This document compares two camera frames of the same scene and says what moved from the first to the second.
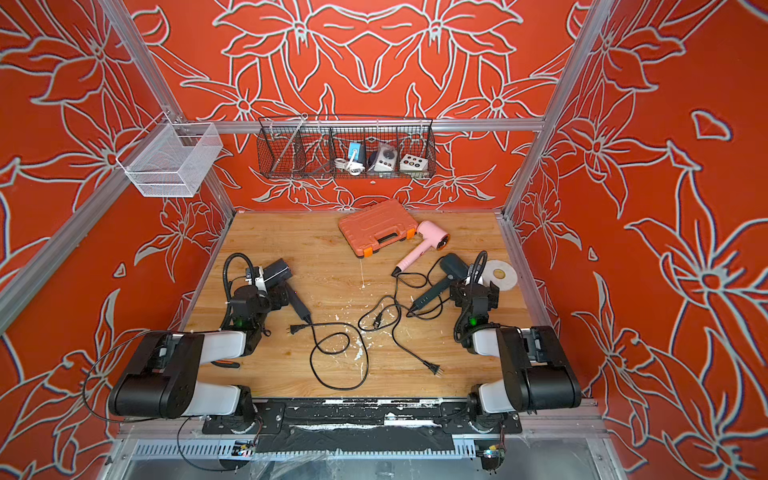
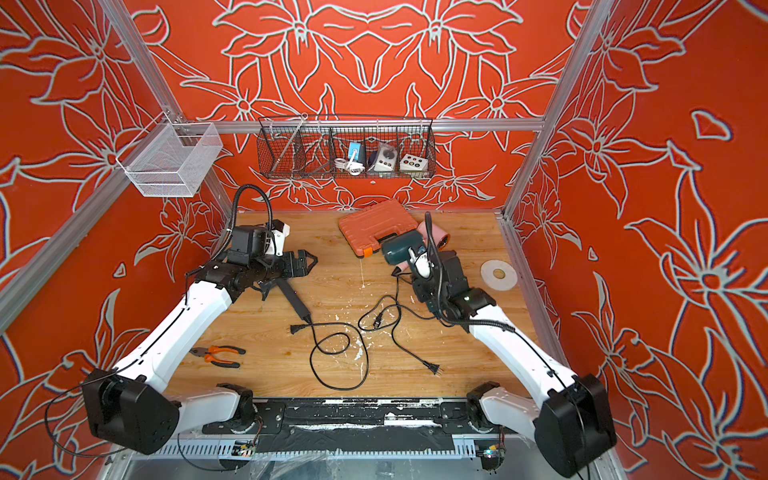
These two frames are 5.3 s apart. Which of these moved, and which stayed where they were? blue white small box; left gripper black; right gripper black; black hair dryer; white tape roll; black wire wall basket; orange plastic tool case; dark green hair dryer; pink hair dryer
Moved: right gripper black; dark green hair dryer; left gripper black
Stayed: black hair dryer; orange plastic tool case; blue white small box; pink hair dryer; black wire wall basket; white tape roll
